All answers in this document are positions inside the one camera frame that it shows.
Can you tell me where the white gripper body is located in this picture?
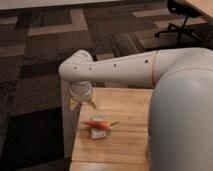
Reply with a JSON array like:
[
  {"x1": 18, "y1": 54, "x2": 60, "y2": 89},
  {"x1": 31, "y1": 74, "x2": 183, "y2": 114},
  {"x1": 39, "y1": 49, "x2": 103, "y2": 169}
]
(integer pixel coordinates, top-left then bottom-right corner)
[{"x1": 70, "y1": 81, "x2": 93, "y2": 102}]

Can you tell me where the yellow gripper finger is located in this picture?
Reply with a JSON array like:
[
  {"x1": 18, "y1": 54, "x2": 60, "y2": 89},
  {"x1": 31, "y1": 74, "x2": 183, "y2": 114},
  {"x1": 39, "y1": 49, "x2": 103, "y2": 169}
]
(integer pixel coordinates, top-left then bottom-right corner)
[
  {"x1": 87, "y1": 99, "x2": 97, "y2": 109},
  {"x1": 70, "y1": 98, "x2": 78, "y2": 110}
]

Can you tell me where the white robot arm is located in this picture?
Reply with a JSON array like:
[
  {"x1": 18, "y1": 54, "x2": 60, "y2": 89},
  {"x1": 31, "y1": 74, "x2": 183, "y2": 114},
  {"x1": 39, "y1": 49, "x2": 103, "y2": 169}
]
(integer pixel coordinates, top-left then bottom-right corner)
[{"x1": 58, "y1": 47, "x2": 213, "y2": 171}]

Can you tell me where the white eraser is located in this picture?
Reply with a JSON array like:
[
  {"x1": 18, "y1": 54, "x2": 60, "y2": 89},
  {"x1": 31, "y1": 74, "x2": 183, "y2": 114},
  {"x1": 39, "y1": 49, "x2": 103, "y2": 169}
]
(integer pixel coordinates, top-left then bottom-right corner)
[{"x1": 90, "y1": 116, "x2": 107, "y2": 139}]

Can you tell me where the orange toy carrot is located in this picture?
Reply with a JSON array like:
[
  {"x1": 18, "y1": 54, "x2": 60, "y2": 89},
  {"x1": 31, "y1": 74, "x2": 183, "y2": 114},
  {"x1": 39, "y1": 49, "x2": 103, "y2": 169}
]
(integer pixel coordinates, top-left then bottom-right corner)
[{"x1": 84, "y1": 121, "x2": 115, "y2": 130}]

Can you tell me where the black office chair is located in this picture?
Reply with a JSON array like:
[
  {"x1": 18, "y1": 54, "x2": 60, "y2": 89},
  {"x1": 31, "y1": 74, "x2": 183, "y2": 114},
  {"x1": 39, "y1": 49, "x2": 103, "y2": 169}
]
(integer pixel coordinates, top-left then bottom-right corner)
[{"x1": 154, "y1": 0, "x2": 213, "y2": 47}]

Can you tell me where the wooden desk corner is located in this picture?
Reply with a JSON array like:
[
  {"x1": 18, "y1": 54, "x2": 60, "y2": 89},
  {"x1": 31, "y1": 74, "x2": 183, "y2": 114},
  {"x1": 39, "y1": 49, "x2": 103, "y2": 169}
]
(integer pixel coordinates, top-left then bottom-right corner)
[{"x1": 184, "y1": 0, "x2": 213, "y2": 21}]

